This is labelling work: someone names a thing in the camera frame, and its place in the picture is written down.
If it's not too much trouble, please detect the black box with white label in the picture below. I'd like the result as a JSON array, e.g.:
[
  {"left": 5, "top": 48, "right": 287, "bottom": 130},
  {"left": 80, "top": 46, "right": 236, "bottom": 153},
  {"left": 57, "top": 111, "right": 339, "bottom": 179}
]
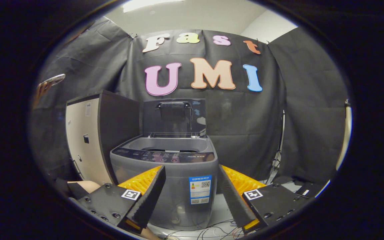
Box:
[{"left": 295, "top": 181, "right": 323, "bottom": 200}]

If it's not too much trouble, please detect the tangle of thin cables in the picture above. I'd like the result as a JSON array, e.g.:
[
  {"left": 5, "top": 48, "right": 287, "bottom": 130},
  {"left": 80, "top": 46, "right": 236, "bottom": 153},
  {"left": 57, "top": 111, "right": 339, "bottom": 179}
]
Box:
[{"left": 164, "top": 218, "right": 257, "bottom": 240}]

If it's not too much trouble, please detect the grey washing machine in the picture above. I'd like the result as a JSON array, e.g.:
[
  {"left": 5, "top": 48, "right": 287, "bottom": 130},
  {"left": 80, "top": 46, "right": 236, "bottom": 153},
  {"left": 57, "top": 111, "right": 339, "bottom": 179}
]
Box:
[{"left": 110, "top": 135, "right": 219, "bottom": 231}]

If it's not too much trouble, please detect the ceiling light panel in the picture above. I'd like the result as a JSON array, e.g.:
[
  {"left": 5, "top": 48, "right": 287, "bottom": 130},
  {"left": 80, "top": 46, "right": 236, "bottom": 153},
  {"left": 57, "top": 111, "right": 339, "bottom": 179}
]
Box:
[{"left": 123, "top": 0, "right": 186, "bottom": 13}]

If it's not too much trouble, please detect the black light stand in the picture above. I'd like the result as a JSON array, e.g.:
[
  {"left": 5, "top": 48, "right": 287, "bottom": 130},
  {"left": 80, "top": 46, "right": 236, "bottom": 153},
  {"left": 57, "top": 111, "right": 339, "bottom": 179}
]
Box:
[{"left": 265, "top": 109, "right": 286, "bottom": 184}]

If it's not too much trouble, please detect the beige and dark cabinet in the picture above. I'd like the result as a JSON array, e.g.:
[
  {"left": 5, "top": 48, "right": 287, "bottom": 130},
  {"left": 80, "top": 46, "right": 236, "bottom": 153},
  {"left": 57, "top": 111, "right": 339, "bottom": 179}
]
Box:
[{"left": 65, "top": 89, "right": 143, "bottom": 186}]

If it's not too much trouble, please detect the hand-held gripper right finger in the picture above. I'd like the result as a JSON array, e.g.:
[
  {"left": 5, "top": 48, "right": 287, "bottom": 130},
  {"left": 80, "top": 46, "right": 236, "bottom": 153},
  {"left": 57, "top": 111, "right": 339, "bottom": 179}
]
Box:
[{"left": 217, "top": 164, "right": 310, "bottom": 234}]

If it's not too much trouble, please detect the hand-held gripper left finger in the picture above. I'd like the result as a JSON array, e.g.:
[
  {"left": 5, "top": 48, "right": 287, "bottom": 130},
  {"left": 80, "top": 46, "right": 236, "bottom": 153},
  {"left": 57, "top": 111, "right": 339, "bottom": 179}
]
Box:
[{"left": 77, "top": 165, "right": 166, "bottom": 235}]

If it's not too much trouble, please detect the smartphone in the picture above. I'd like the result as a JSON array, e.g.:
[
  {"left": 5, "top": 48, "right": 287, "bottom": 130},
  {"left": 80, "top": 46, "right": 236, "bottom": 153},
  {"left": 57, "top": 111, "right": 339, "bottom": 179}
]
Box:
[{"left": 40, "top": 74, "right": 66, "bottom": 88}]

